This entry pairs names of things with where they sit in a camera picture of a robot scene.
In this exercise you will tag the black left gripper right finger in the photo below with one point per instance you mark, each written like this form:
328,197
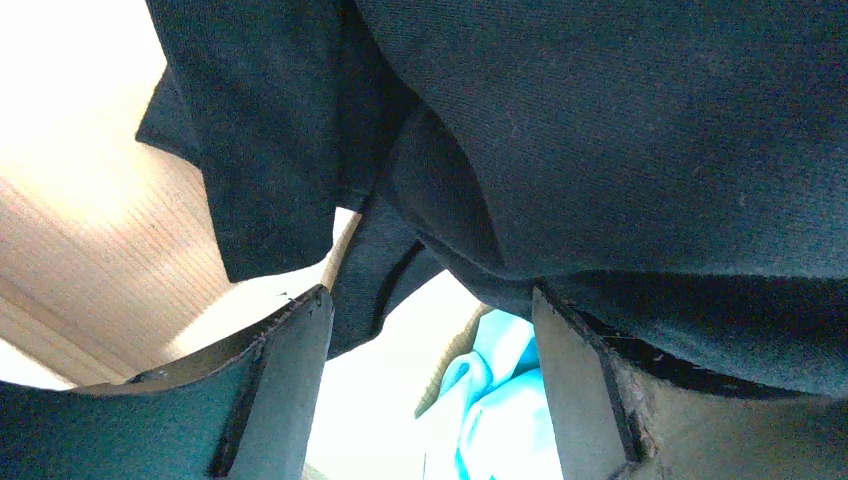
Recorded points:
622,409

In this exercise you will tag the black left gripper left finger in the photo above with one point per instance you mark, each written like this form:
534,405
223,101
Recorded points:
241,408

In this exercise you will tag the teal cloth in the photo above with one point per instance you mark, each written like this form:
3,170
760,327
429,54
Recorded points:
490,418

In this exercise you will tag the black t-shirt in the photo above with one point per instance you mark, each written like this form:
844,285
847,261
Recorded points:
677,169

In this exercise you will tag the wooden clothes rack frame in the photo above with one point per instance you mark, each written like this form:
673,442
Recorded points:
104,281

